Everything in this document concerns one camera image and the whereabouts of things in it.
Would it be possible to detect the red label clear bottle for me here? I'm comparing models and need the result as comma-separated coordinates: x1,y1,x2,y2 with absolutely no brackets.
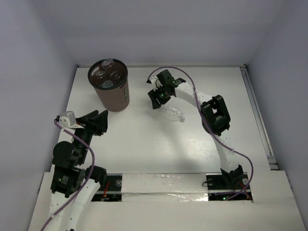
109,70,121,82

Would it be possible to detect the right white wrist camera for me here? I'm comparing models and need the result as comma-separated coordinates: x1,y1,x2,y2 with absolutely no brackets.
147,76,162,91

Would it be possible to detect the clear bottle blue cap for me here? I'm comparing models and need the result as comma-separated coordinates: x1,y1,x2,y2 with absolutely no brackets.
101,58,115,71

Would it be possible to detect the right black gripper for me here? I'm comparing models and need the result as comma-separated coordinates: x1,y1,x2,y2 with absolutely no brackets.
148,84,171,109

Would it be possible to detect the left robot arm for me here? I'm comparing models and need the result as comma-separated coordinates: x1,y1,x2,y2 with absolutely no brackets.
42,110,108,231

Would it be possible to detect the brown plastic waste bin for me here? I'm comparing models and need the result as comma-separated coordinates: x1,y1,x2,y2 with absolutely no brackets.
88,59,129,112

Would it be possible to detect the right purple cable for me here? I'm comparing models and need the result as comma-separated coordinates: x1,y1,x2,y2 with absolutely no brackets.
147,67,255,202

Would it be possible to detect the taped white front board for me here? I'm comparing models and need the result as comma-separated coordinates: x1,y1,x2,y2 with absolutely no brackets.
121,173,208,202

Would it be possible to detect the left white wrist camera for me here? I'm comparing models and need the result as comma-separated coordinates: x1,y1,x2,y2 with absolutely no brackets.
55,111,77,128

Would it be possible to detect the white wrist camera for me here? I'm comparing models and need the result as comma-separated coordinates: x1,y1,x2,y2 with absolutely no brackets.
147,76,162,91
55,111,77,128

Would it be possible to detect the aluminium rail right edge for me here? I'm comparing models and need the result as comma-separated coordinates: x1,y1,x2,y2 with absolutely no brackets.
240,64,280,170

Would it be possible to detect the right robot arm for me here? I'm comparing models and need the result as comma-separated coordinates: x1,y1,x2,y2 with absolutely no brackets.
147,69,244,190

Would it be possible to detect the blue label bottle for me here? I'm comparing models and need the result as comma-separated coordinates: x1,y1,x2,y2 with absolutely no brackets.
101,79,113,89
92,69,107,81

